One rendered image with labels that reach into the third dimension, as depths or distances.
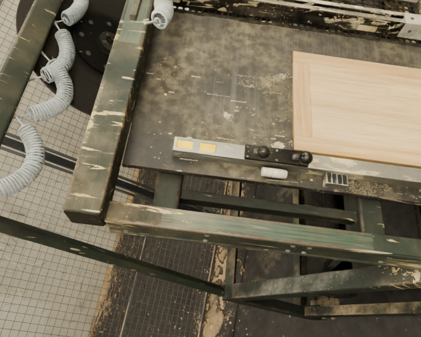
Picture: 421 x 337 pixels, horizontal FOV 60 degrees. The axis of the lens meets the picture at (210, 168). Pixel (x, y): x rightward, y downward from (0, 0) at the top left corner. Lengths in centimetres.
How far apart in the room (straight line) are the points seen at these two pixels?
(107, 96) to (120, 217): 38
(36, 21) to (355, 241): 147
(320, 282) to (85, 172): 113
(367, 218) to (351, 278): 45
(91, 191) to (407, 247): 88
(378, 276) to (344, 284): 15
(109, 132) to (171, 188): 25
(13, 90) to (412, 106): 147
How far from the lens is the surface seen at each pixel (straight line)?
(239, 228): 102
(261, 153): 101
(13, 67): 162
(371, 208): 128
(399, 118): 145
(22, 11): 187
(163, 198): 113
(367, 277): 161
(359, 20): 166
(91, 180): 102
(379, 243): 114
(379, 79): 153
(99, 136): 109
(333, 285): 169
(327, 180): 121
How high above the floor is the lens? 216
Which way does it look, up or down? 31 degrees down
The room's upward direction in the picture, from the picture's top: 65 degrees counter-clockwise
